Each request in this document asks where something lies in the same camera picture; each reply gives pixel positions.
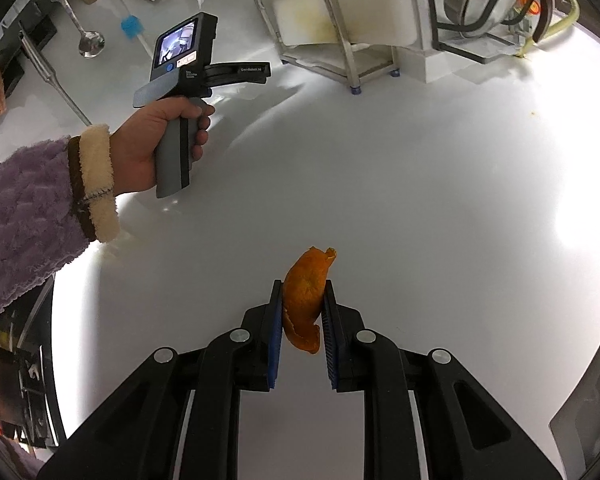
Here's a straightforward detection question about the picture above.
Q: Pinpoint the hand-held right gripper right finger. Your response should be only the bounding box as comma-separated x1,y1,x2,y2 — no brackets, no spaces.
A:
321,280,563,480

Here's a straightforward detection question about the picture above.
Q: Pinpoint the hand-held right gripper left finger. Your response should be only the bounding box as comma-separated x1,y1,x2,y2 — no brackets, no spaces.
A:
37,280,286,480

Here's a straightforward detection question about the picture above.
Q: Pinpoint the orange peel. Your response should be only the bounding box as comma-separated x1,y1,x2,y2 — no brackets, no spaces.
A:
281,245,339,356

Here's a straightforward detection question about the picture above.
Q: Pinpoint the person's left forearm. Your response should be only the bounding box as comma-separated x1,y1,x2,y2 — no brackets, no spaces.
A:
0,123,122,332

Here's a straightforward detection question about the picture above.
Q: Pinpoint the person's left hand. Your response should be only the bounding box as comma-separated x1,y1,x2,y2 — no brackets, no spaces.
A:
107,96,216,197

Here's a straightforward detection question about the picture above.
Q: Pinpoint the blue white bottle brush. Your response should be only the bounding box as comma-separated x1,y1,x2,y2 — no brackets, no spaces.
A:
114,0,154,57

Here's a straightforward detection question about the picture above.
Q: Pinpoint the steel spoon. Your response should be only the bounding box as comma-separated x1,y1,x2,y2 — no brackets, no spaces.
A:
51,0,106,59

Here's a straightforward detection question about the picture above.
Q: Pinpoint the steel ladle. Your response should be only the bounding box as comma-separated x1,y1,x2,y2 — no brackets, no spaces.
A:
18,29,94,127

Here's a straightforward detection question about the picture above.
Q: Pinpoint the steel cutting board rack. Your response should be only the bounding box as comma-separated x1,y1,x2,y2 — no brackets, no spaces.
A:
253,0,399,94

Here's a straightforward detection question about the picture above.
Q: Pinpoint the white cutting board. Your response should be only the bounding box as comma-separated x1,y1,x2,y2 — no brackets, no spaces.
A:
259,0,422,49

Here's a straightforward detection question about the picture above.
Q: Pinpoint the black glass stove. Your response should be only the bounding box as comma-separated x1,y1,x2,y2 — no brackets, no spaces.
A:
0,285,64,452

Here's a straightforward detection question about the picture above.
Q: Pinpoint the steel sink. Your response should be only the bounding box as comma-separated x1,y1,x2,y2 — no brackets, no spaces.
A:
549,359,600,480

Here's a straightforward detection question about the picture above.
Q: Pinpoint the steel dish rack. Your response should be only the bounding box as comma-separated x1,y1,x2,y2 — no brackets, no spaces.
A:
420,0,577,64

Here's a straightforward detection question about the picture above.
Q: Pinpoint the person's purple fleece robe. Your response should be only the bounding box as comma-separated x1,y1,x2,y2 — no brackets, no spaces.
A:
0,430,47,480

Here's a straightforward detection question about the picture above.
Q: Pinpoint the black wall hook rail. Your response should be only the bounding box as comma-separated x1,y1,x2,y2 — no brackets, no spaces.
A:
0,5,59,102

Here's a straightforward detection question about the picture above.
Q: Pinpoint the yellow gas hose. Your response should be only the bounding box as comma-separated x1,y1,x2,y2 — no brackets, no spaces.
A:
519,0,581,59

